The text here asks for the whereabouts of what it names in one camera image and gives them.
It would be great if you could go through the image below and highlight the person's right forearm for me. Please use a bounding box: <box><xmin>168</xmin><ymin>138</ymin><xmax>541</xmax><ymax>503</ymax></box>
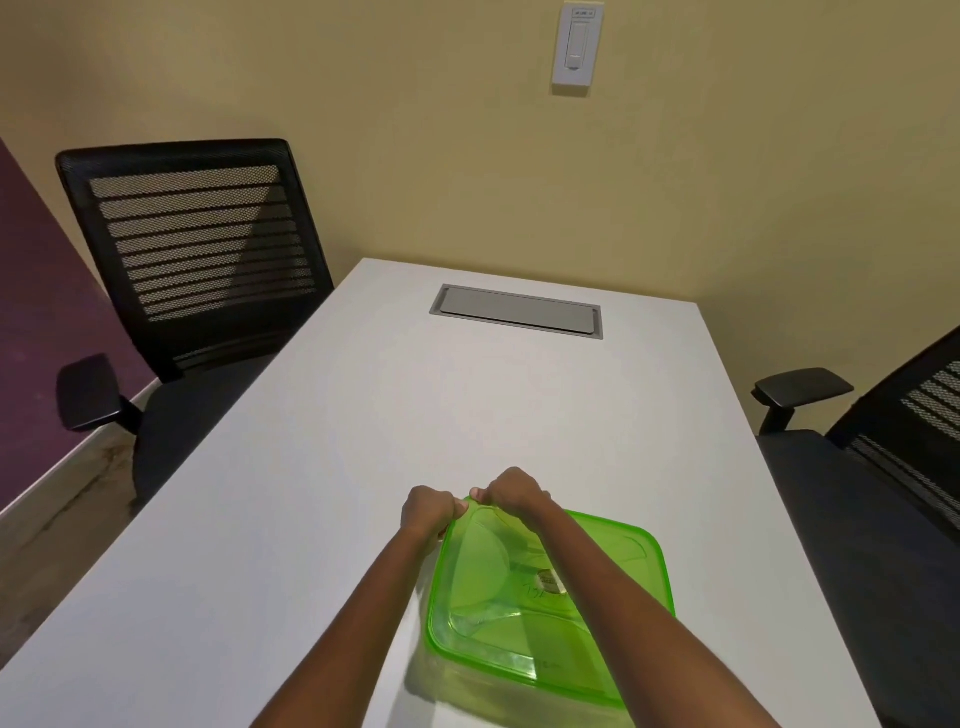
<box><xmin>522</xmin><ymin>501</ymin><xmax>781</xmax><ymax>728</ymax></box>

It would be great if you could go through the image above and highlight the black mesh office chair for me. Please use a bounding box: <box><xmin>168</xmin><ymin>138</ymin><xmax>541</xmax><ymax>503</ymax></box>
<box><xmin>752</xmin><ymin>327</ymin><xmax>960</xmax><ymax>728</ymax></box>
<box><xmin>54</xmin><ymin>138</ymin><xmax>336</xmax><ymax>519</ymax></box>

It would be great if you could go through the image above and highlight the green plastic container lid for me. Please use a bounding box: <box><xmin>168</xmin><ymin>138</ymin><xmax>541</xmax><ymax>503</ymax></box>
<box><xmin>426</xmin><ymin>496</ymin><xmax>676</xmax><ymax>710</ymax></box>

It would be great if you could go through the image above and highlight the person's left forearm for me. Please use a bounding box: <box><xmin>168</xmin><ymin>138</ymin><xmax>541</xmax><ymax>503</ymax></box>
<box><xmin>252</xmin><ymin>522</ymin><xmax>440</xmax><ymax>728</ymax></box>

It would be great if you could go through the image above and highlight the grey table cable hatch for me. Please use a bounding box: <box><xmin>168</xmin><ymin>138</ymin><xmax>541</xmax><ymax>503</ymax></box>
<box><xmin>429</xmin><ymin>284</ymin><xmax>604</xmax><ymax>342</ymax></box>

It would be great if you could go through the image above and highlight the person's left hand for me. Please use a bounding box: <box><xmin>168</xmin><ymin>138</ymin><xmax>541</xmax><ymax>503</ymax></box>
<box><xmin>400</xmin><ymin>485</ymin><xmax>470</xmax><ymax>543</ymax></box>

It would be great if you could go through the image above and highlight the green plastic food container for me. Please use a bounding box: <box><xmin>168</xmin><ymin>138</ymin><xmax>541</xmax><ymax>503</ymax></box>
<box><xmin>429</xmin><ymin>637</ymin><xmax>639</xmax><ymax>728</ymax></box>

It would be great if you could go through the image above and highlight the white wall light switch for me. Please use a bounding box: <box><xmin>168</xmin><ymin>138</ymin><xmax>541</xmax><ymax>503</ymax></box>
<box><xmin>551</xmin><ymin>0</ymin><xmax>606</xmax><ymax>96</ymax></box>

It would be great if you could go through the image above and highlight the person's right hand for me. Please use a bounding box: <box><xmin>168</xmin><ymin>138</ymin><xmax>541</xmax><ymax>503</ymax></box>
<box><xmin>469</xmin><ymin>466</ymin><xmax>554</xmax><ymax>534</ymax></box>

